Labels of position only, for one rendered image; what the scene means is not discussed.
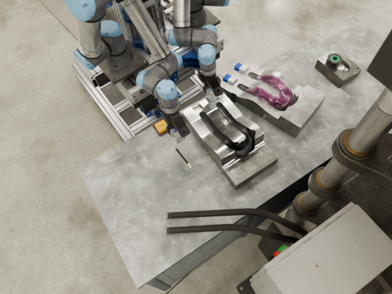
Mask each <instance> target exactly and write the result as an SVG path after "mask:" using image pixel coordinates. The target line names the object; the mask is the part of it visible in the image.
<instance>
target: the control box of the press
mask: <svg viewBox="0 0 392 294"><path fill-rule="evenodd" d="M269 260H270V262H268V263H267V264H265V265H264V266H263V267H262V268H261V269H259V270H258V271H257V272H255V273H254V274H253V275H252V276H250V277H248V278H247V279H246V280H245V281H243V282H242V283H240V284H239V285H237V288H236V289H237V291H238V292H239V293H240V294H355V293H357V292H358V291H359V290H361V289H362V288H363V287H364V286H365V285H367V284H368V283H369V282H370V281H371V280H373V279H374V278H375V277H377V276H378V275H379V274H380V273H381V272H383V271H384V270H385V269H386V268H387V267H389V266H390V265H391V264H392V240H391V239H390V238H389V237H388V236H387V235H386V234H385V233H384V232H383V231H382V230H381V228H379V227H378V226H377V225H376V224H375V223H374V221H373V220H372V219H371V218H370V217H369V216H368V215H367V214H366V213H365V212H364V210H363V209H362V208H361V207H360V206H359V205H354V203H353V202H351V203H349V204H348V205H347V206H345V207H344V208H342V209H341V210H340V211H338V212H337V213H335V214H334V215H333V216H332V217H330V218H329V219H327V220H326V221H325V222H323V223H322V224H320V225H319V226H318V227H316V228H315V229H314V230H312V231H311V232H310V233H308V234H307V235H305V236H304V237H303V238H301V239H300V240H298V241H297V242H296V243H295V244H293V245H292V246H290V247H286V246H285V245H283V246H281V247H280V248H279V249H278V251H276V252H275V253H274V254H273V255H272V256H271V257H270V258H269Z"/></svg>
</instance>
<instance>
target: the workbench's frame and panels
mask: <svg viewBox="0 0 392 294"><path fill-rule="evenodd" d="M332 158H333V157H331V158H330V159H328V160H327V161H325V162H324V163H323V164H321V165H319V166H318V167H317V168H319V167H323V166H327V164H328V163H329V161H330V160H331V159H332ZM317 168H315V169H314V170H316V169H317ZM314 170H312V171H311V172H309V173H307V174H306V175H305V176H303V177H302V178H300V179H299V180H298V181H296V182H294V183H293V184H291V185H290V186H289V187H287V188H285V189H284V190H283V191H281V192H280V193H278V194H277V195H275V196H274V197H272V198H271V199H269V200H268V201H266V202H265V203H263V204H262V205H260V206H259V207H258V208H256V209H261V210H265V211H268V212H272V213H274V214H275V213H276V212H278V211H279V210H280V209H282V208H283V207H285V206H287V205H288V204H289V203H291V202H292V201H293V200H294V199H295V197H296V196H297V195H298V194H299V193H301V192H305V191H308V189H309V186H308V180H309V177H310V175H311V174H312V173H313V171H314ZM266 219H267V218H265V217H262V216H255V215H246V216H244V217H242V218H241V219H240V220H238V221H237V222H235V223H234V224H237V225H246V226H252V227H256V226H257V225H259V224H260V223H262V222H263V221H265V220H266ZM246 235H248V233H247V232H240V231H229V230H228V231H222V232H220V233H219V234H217V235H216V236H215V237H213V238H212V239H210V240H208V241H207V242H206V243H204V244H203V245H201V246H200V247H198V248H197V249H195V250H194V251H192V252H191V253H190V254H188V255H186V256H185V257H183V258H182V259H181V260H179V261H178V262H176V263H175V264H173V265H172V266H170V267H169V268H167V269H166V270H164V271H163V272H161V273H160V274H159V275H157V276H155V277H154V278H152V279H151V280H150V281H148V282H147V283H145V284H143V285H142V286H141V287H143V286H144V285H146V284H147V285H149V286H152V287H154V288H157V289H160V290H162V291H167V290H168V289H170V288H171V285H172V284H174V283H175V282H177V281H178V280H179V279H181V278H182V277H184V276H185V275H187V274H188V273H189V272H191V271H192V270H194V269H195V268H197V267H198V266H200V265H201V264H202V263H204V262H206V261H207V260H208V259H210V258H211V257H213V256H214V255H215V254H217V253H218V252H220V251H221V250H223V249H224V248H225V247H227V246H228V245H230V244H232V243H233V242H234V241H236V240H237V239H239V238H240V237H242V238H243V237H244V236H246ZM141 287H139V288H138V289H140V288H141Z"/></svg>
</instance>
